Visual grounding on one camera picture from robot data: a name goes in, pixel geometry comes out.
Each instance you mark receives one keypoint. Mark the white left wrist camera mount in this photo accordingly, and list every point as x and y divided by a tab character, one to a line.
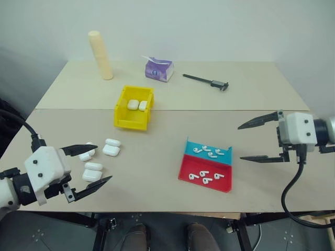
44	162

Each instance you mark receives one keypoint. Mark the purple tissue pack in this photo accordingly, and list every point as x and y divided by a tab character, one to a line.
158	71

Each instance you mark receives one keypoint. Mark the white earbud case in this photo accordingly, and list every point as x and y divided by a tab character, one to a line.
133	104
91	173
143	105
111	149
85	157

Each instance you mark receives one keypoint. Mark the black vernier caliper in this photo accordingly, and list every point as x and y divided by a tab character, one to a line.
216	83

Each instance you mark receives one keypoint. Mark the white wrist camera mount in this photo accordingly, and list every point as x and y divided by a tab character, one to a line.
44	162
298	128

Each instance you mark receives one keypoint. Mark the blue and red tray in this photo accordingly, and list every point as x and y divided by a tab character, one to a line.
204	164

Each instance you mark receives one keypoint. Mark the yellow plastic bin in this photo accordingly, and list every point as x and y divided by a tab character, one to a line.
123	117

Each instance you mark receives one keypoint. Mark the cream cylindrical tube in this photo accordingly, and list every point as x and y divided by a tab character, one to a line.
102	57

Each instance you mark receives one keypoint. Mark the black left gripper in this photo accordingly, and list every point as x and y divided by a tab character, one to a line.
66	170

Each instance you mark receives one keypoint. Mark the white wireless earbud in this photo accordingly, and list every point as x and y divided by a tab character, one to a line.
196	150
192	177
206	181
219	151
212	155
217	176
202	173
206	148

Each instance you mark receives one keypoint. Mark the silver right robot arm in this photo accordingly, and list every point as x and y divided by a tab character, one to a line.
320	130

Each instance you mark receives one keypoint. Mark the dark brown rounded shape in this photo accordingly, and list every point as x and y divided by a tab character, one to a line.
137	238
201	238

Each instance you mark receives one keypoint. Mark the black table frame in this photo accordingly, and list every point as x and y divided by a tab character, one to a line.
243	227

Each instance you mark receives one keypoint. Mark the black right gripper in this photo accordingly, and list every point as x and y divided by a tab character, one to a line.
294	153

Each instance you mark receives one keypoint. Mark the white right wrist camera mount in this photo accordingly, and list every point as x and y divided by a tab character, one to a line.
298	128

